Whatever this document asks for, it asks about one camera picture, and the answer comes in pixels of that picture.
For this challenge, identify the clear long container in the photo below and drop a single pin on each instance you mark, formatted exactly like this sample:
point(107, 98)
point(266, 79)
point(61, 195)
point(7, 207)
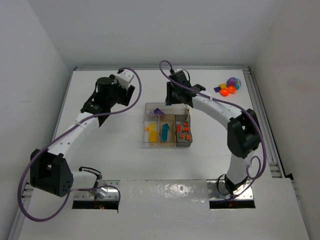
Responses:
point(174, 109)

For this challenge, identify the left aluminium rail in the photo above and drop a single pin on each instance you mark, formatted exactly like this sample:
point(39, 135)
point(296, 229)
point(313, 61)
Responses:
point(19, 216)

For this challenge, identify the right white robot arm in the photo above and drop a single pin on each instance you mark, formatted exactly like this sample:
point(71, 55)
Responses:
point(241, 125)

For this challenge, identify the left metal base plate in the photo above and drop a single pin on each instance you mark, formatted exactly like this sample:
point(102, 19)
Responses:
point(104, 191)

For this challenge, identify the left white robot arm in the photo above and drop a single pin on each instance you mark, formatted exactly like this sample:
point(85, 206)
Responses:
point(50, 171)

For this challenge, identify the dark purple lego brick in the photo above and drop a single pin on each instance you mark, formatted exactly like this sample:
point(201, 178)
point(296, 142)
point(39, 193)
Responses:
point(158, 111)

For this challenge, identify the teal lego brick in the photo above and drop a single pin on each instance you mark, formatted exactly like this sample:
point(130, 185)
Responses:
point(164, 132)

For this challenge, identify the long yellow lego plate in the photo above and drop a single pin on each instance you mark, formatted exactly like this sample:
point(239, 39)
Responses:
point(152, 128)

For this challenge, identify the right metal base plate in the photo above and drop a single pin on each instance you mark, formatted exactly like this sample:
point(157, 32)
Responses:
point(217, 191)

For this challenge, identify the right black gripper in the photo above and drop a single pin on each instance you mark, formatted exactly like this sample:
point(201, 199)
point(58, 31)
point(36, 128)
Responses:
point(169, 93)

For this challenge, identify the orange-yellow lego brick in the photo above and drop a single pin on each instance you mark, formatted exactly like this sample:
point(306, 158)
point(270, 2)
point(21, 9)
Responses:
point(153, 136)

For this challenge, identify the aluminium rail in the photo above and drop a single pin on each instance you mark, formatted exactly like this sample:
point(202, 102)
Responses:
point(19, 216)
point(274, 162)

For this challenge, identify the grey small container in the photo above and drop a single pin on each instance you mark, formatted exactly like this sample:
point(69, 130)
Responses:
point(180, 119)

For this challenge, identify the orange funnel lego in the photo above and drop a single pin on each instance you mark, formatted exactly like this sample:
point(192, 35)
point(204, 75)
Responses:
point(231, 89)
point(224, 92)

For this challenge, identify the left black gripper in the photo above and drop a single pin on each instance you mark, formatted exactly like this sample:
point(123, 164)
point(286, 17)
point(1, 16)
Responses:
point(128, 94)

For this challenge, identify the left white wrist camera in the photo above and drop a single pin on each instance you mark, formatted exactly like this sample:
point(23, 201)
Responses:
point(124, 78)

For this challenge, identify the amber small container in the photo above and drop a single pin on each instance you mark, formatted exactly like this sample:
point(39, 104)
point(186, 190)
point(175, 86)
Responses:
point(168, 119)

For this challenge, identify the clear small container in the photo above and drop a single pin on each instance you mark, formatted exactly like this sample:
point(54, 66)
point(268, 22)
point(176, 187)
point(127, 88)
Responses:
point(147, 119)

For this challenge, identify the teal grey lego cylinder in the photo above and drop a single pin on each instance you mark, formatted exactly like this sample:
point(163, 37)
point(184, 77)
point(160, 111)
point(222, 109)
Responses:
point(238, 83)

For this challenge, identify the yellow lego brick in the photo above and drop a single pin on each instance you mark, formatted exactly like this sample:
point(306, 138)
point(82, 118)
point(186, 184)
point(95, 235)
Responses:
point(222, 86)

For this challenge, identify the right aluminium rail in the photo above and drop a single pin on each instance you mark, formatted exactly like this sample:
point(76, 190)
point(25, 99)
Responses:
point(274, 162)

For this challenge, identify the metal base plate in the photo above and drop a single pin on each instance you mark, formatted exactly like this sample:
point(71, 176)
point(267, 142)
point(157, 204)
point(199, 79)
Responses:
point(217, 191)
point(104, 191)

